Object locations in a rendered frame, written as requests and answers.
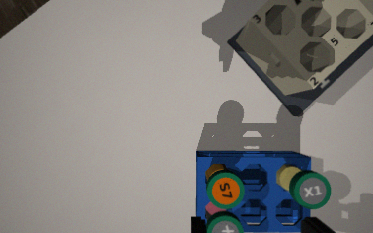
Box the green-capped tube with grey x1 dot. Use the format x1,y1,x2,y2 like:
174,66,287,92
276,164,332,209

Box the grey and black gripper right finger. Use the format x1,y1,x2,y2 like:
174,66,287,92
301,217,335,233

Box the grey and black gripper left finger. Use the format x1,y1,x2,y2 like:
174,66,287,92
191,217,207,233

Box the blue tube rack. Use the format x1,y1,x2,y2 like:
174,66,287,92
196,151,311,233

